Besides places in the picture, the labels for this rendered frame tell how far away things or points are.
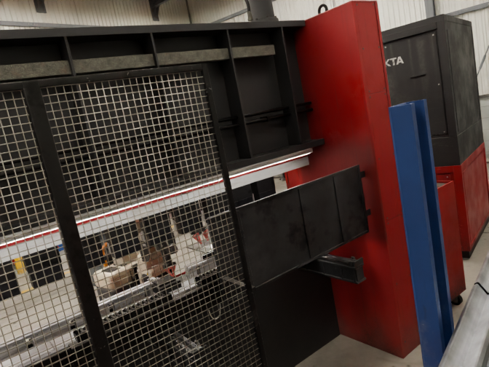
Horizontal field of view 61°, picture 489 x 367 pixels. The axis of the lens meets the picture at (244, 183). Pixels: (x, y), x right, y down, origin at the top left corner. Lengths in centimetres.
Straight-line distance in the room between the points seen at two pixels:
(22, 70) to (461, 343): 188
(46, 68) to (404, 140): 178
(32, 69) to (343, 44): 171
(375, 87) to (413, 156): 226
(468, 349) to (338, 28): 237
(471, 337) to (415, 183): 19
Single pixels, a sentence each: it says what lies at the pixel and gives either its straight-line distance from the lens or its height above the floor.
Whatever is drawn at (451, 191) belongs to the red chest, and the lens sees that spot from 346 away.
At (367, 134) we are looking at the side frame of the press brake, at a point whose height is 152.
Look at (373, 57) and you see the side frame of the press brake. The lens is 275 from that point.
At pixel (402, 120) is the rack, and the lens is 48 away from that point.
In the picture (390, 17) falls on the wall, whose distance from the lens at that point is 948.
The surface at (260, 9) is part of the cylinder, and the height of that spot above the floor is 239.
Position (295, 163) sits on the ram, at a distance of 294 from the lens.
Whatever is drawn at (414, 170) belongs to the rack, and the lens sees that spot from 48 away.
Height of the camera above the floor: 177
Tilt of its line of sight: 9 degrees down
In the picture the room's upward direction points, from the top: 11 degrees counter-clockwise
